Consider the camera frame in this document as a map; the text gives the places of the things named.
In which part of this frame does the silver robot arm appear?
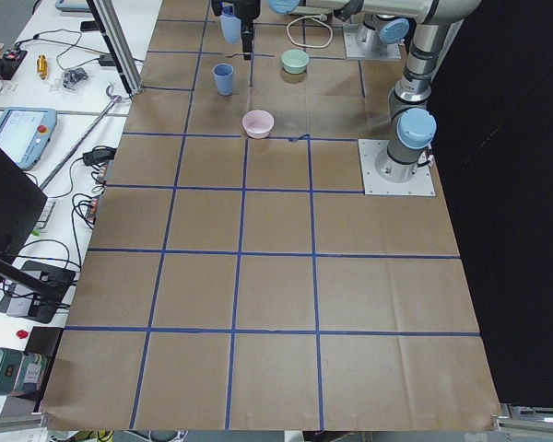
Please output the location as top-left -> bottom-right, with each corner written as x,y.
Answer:
269,0 -> 480,183
355,13 -> 410,51

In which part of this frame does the black circuit board box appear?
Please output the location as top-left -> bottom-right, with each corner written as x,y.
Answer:
0,47 -> 28,80

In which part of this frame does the metal rod with hook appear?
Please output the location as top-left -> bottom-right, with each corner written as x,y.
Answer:
39,83 -> 124,191

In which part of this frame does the black monitor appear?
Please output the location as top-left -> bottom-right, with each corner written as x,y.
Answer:
0,148 -> 47,264

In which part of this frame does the green bowl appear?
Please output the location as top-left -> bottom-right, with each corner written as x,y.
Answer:
280,49 -> 310,75

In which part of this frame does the yellow cylindrical tool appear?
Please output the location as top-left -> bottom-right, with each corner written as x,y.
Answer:
36,54 -> 48,80

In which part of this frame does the pink bowl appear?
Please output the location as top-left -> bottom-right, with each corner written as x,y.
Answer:
241,110 -> 275,139

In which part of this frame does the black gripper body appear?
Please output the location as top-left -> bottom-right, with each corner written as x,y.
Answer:
211,0 -> 260,27

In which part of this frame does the white power cord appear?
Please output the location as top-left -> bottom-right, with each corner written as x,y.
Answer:
287,12 -> 334,51

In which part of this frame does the brown paper table cover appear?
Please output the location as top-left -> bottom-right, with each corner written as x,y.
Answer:
42,1 -> 500,431

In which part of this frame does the black smartphone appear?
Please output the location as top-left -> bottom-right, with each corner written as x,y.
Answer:
80,20 -> 100,32

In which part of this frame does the aluminium frame post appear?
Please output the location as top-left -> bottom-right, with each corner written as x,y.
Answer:
87,0 -> 143,98

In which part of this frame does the green metal box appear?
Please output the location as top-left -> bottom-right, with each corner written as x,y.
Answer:
0,347 -> 48,396

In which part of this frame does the blue teach pendant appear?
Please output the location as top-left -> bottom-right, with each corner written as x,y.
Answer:
0,107 -> 57,171
54,0 -> 90,13

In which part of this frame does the blue cup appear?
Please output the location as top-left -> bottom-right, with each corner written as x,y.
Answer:
220,5 -> 241,44
213,64 -> 234,96

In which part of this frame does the black monitor stand base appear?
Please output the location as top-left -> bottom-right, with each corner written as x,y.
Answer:
0,260 -> 76,324

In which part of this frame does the black power adapter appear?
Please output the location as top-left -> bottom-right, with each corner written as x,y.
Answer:
82,146 -> 116,166

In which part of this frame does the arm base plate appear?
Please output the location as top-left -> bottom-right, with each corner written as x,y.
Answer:
343,24 -> 402,62
358,139 -> 436,197

